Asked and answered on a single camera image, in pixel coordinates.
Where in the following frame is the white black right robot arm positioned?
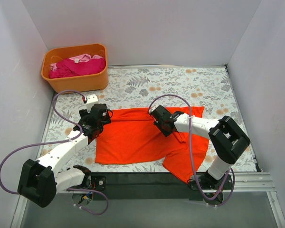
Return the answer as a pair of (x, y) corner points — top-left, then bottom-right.
(149, 105), (250, 189)

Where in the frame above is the floral patterned table mat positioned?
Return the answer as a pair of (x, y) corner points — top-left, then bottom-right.
(37, 67), (259, 173)

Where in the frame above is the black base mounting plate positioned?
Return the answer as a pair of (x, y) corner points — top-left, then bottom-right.
(64, 172), (233, 201)

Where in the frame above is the aluminium frame rail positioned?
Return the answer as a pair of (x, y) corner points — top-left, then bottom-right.
(234, 172), (276, 192)

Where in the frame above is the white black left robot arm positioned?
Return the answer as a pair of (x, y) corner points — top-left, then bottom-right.
(18, 104), (111, 208)

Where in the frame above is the light pink t shirt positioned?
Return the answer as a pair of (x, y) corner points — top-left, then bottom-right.
(50, 54), (103, 71)

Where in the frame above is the orange t shirt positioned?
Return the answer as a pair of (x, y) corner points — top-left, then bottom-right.
(95, 108), (209, 182)

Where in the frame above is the magenta t shirt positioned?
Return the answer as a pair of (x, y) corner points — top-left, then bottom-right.
(49, 58), (106, 79)

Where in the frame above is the orange plastic bin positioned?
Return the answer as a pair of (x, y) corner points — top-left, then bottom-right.
(41, 44), (109, 93)

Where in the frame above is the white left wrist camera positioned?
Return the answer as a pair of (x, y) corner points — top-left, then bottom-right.
(83, 94), (99, 112)

